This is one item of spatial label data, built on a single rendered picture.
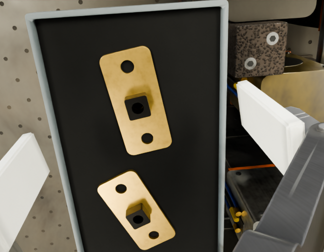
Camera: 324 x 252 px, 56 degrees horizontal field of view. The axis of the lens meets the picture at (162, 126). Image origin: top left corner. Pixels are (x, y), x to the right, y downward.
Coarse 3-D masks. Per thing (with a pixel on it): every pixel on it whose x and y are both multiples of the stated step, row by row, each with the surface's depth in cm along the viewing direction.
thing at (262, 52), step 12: (228, 24) 30; (240, 24) 28; (252, 24) 28; (264, 24) 28; (276, 24) 28; (228, 36) 31; (240, 36) 28; (252, 36) 28; (264, 36) 28; (276, 36) 28; (228, 48) 31; (240, 48) 29; (252, 48) 29; (264, 48) 29; (276, 48) 29; (228, 60) 31; (240, 60) 29; (252, 60) 29; (264, 60) 29; (276, 60) 29; (228, 72) 32; (240, 72) 30; (252, 72) 30; (264, 72) 30; (276, 72) 30
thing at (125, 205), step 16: (128, 176) 26; (112, 192) 26; (128, 192) 26; (144, 192) 27; (112, 208) 27; (128, 208) 27; (144, 208) 27; (160, 208) 28; (128, 224) 28; (144, 224) 27; (160, 224) 28; (144, 240) 29; (160, 240) 29
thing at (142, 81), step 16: (128, 48) 22; (144, 48) 22; (112, 64) 22; (144, 64) 22; (112, 80) 23; (128, 80) 23; (144, 80) 23; (112, 96) 23; (128, 96) 23; (144, 96) 22; (160, 96) 23; (128, 112) 23; (144, 112) 23; (160, 112) 24; (128, 128) 24; (144, 128) 24; (160, 128) 24; (128, 144) 25; (144, 144) 25; (160, 144) 25
